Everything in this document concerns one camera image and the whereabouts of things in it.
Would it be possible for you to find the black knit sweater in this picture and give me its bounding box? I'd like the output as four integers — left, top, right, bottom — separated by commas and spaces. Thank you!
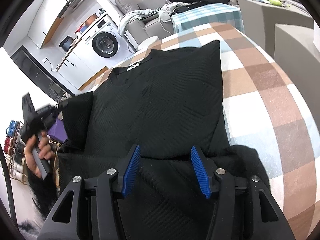
29, 40, 270, 239

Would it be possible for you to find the white grey clothes pile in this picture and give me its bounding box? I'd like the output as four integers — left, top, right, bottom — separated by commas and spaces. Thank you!
118, 2, 190, 36

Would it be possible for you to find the person's left hand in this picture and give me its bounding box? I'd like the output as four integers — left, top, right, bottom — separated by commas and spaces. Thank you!
24, 131, 55, 179

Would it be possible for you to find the purple bag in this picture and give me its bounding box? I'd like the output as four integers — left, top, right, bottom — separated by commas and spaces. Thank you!
47, 119, 68, 144

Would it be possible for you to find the wooden shoe rack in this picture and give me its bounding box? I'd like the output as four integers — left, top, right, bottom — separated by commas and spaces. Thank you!
4, 120, 28, 185

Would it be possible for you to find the black cooking pot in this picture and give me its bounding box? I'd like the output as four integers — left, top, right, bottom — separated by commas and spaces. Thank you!
59, 36, 73, 52

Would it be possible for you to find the plaid checkered tablecloth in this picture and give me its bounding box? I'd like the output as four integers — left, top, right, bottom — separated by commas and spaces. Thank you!
85, 23, 319, 239

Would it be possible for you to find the white front-load washing machine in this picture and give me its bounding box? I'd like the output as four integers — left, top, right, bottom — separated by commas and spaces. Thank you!
81, 14, 132, 63

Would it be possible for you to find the range hood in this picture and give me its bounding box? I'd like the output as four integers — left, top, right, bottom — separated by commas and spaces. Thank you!
58, 0, 84, 18

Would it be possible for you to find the grey sofa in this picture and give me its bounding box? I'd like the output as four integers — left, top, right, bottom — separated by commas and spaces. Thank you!
114, 0, 174, 45

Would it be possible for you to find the blue plaid side table cloth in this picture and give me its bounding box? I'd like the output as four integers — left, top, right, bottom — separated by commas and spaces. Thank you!
171, 3, 245, 33

